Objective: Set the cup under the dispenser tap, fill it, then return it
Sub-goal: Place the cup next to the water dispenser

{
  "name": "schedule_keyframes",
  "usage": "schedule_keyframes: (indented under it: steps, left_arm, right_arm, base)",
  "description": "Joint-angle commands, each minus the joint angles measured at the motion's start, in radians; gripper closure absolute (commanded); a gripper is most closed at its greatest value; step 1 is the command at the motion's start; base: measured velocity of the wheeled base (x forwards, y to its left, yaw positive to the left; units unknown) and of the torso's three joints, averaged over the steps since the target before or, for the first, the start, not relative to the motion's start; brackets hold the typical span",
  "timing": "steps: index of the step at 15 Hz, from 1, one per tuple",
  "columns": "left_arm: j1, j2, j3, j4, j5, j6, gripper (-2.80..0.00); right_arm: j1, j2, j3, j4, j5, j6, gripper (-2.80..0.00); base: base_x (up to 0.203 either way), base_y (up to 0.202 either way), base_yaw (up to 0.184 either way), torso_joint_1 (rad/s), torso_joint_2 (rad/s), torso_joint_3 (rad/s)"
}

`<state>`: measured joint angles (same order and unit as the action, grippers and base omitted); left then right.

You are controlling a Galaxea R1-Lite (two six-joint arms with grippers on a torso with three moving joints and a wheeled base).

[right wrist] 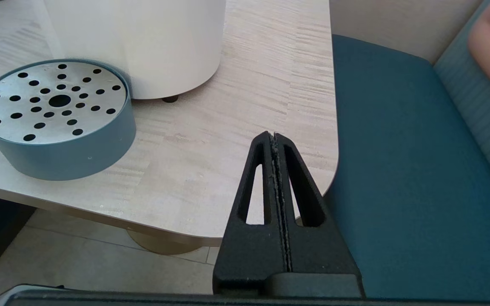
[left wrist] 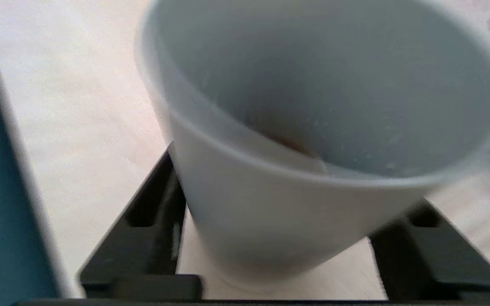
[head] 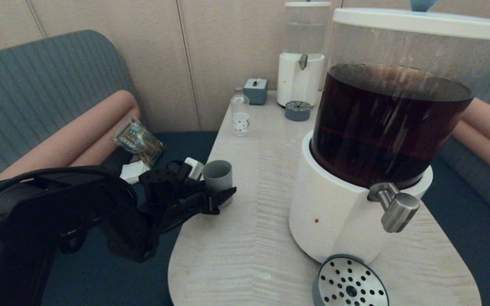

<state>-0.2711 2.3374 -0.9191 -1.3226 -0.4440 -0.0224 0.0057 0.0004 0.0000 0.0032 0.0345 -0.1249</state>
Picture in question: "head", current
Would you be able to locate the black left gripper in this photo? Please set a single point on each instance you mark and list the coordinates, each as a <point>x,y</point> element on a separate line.
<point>194,197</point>

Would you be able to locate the grey plastic cup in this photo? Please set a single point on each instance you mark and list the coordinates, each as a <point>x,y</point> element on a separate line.
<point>218,178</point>

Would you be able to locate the clear plastic bottle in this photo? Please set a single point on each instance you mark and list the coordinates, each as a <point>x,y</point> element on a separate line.
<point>240,118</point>

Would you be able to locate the white folded napkins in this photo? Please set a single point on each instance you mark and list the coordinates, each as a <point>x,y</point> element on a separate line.
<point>131,172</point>

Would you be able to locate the green snack package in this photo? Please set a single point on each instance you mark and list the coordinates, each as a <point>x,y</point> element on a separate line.
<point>138,141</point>

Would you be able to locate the small grey box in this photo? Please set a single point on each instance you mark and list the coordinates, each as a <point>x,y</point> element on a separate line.
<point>255,92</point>

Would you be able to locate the small grey drip tray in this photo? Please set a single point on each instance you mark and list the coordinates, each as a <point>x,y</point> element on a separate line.
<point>297,112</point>

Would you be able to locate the large dispenser with dark tea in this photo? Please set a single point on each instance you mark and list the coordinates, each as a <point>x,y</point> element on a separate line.
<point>334,204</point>

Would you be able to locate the small white water dispenser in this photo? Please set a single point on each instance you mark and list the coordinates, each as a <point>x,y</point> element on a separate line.
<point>296,84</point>

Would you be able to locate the small metal dispenser tap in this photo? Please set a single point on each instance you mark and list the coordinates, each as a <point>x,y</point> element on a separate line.
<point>303,61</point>

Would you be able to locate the large perforated metal drip tray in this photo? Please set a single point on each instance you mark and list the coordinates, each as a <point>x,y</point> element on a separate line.
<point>349,282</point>

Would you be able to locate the small white dispenser lid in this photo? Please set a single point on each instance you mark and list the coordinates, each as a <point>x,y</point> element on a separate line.
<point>308,4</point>

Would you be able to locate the teal upholstered bench sofa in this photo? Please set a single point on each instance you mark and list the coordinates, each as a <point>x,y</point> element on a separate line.
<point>474,238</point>
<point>24,93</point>

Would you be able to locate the wide white lid blue knob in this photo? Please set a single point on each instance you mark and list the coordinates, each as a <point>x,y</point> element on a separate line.
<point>419,22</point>

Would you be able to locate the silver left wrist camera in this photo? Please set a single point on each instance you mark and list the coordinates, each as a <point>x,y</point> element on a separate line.
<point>195,168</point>

